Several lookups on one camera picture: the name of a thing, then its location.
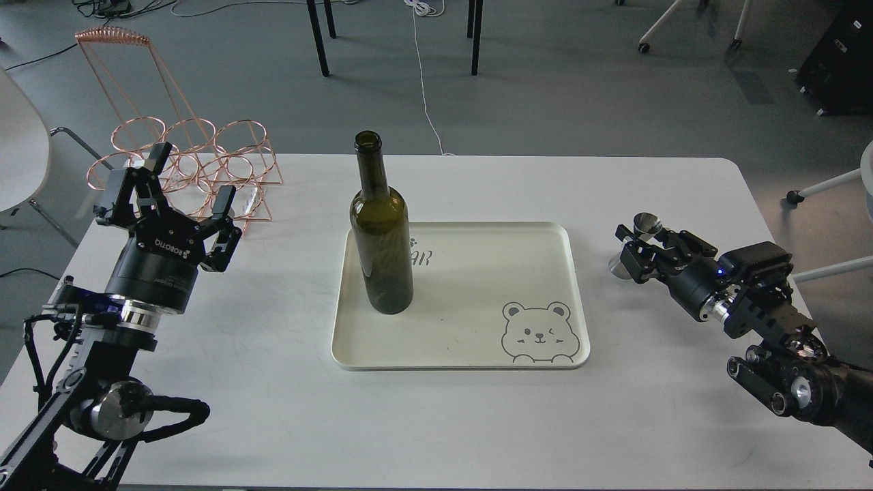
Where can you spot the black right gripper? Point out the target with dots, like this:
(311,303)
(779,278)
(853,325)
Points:
(689,271)

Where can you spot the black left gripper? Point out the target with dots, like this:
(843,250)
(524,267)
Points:
(157,265)

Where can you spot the steel double jigger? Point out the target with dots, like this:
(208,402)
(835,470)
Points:
(630,263)

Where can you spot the dark green wine bottle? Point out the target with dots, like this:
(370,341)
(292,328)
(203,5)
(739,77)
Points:
(380,224)

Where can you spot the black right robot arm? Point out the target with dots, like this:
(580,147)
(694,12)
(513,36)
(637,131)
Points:
(747,290)

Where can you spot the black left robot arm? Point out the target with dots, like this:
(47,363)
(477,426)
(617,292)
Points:
(92,413)

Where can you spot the white chair left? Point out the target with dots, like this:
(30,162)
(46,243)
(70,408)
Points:
(26,153)

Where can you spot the cream bear serving tray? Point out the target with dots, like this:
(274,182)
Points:
(487,295)

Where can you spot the black equipment case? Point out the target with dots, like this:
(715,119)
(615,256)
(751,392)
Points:
(838,73)

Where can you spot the black table legs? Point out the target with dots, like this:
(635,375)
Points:
(398,33)

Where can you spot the copper wire wine rack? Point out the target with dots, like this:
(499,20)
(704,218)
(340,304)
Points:
(151,108)

